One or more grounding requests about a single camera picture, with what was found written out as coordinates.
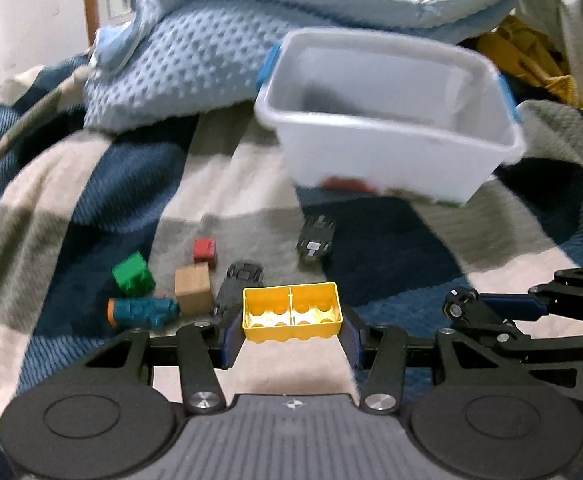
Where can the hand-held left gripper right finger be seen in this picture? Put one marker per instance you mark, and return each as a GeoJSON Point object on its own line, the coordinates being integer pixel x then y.
{"type": "Point", "coordinates": [350, 344]}

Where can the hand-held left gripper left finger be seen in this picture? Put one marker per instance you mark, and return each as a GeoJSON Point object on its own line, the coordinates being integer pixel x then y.
{"type": "Point", "coordinates": [231, 342]}

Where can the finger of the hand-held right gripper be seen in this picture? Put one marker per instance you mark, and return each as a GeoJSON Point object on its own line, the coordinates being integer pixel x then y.
{"type": "Point", "coordinates": [509, 307]}
{"type": "Point", "coordinates": [579, 294]}

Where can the yellow toy building block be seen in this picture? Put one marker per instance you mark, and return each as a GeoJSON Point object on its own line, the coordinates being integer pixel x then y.
{"type": "Point", "coordinates": [291, 312]}

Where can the black toy car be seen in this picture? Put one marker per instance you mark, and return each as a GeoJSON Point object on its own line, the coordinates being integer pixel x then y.
{"type": "Point", "coordinates": [236, 285]}
{"type": "Point", "coordinates": [315, 238]}

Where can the plain wooden toy block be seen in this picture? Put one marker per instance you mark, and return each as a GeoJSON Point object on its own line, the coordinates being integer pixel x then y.
{"type": "Point", "coordinates": [193, 287]}

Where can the small red toy block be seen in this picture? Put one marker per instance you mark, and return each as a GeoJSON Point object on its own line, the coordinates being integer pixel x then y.
{"type": "Point", "coordinates": [205, 251]}

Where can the teal and orange toy car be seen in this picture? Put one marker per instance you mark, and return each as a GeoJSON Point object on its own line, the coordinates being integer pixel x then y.
{"type": "Point", "coordinates": [139, 311]}

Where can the green toy block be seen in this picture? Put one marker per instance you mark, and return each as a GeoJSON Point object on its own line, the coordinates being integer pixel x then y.
{"type": "Point", "coordinates": [132, 274]}

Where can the red toy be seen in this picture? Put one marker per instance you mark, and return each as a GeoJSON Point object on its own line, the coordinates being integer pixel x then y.
{"type": "Point", "coordinates": [347, 184]}

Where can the yellow knitted cloth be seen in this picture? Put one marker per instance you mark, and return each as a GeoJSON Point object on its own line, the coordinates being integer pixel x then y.
{"type": "Point", "coordinates": [531, 55]}

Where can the light blue dotted blanket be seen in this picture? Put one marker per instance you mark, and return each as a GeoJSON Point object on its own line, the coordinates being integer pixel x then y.
{"type": "Point", "coordinates": [191, 65]}

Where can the white cloth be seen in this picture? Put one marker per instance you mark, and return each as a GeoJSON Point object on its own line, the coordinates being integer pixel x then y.
{"type": "Point", "coordinates": [566, 5]}

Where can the wooden door frame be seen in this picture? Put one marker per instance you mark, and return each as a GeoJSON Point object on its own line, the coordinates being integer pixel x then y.
{"type": "Point", "coordinates": [89, 0]}

